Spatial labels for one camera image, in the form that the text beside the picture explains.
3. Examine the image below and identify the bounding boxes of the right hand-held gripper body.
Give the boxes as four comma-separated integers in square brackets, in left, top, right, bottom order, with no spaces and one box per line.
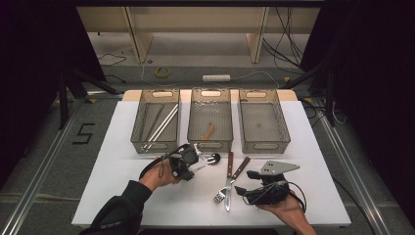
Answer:
[244,160,300,206]

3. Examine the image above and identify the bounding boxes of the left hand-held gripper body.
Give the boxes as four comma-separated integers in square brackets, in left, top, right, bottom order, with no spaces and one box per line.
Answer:
[167,142,204,180]

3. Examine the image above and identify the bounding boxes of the brown-handled metal fork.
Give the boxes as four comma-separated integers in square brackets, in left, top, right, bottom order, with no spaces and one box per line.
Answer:
[212,156,252,206]

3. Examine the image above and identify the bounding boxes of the brown-handled metal knife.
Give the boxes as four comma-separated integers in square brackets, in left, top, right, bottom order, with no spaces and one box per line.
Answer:
[224,150,235,212]

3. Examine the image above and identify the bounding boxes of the white chopstick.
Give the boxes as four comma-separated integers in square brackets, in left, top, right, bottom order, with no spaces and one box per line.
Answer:
[142,108,180,154]
[145,103,180,151]

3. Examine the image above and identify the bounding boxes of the silver metal chopstick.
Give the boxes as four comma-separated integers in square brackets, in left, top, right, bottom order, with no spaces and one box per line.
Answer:
[146,105,163,141]
[148,104,165,141]

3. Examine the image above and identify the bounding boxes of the clear grey plastic bin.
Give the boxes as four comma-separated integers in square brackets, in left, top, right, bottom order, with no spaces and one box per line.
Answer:
[187,87,234,153]
[130,88,181,155]
[238,88,292,155]

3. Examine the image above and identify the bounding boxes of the person's left hand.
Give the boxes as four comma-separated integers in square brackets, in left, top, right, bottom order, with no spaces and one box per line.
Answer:
[139,158,181,192]

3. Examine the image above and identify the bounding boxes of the person's right hand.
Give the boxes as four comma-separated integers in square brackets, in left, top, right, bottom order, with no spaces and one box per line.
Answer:
[257,195,313,231]

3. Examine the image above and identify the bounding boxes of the white table board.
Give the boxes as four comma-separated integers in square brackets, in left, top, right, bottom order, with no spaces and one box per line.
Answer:
[71,99,352,228]

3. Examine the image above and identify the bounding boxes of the white power strip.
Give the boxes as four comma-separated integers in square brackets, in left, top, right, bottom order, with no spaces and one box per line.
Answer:
[202,73,232,82]

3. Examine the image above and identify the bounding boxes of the black tripod stand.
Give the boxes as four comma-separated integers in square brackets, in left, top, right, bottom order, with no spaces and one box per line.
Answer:
[280,58,337,126]
[57,67,120,130]

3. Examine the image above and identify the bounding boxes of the beige wooden shelf unit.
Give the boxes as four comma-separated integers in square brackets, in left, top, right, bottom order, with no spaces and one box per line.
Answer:
[74,6,321,65]

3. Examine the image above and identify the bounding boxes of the black curtain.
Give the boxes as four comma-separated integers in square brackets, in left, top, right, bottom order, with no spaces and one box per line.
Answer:
[300,0,415,226]
[0,0,106,190]

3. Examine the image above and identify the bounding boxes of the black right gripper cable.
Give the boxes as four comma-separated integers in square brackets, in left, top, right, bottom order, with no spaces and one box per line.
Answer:
[248,180,308,213]

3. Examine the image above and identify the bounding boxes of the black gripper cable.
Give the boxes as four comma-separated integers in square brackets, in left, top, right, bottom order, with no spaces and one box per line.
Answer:
[139,152,175,180]
[248,180,308,213]

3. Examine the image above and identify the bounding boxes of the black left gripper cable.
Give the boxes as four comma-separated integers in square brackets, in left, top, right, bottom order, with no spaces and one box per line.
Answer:
[139,152,175,180]

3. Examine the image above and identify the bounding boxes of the thick black floor cable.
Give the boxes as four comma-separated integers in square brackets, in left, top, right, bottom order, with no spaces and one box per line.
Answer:
[332,177,377,235]

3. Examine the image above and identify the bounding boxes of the tangled floor cables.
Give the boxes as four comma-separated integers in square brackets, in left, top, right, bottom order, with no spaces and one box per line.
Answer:
[301,97,346,126]

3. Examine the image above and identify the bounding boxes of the aluminium floor rail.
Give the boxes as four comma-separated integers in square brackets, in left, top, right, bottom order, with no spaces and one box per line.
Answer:
[312,97,392,235]
[0,97,86,235]

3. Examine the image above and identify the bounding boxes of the white power cable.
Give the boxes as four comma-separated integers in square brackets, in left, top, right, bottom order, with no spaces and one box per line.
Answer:
[140,62,282,90]

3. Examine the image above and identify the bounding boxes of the thin black floor cable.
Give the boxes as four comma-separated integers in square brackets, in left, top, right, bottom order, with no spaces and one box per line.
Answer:
[103,73,127,84]
[96,53,127,68]

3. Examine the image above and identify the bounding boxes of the black cable bundle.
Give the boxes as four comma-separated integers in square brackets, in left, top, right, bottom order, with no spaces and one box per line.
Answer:
[262,6,306,71]

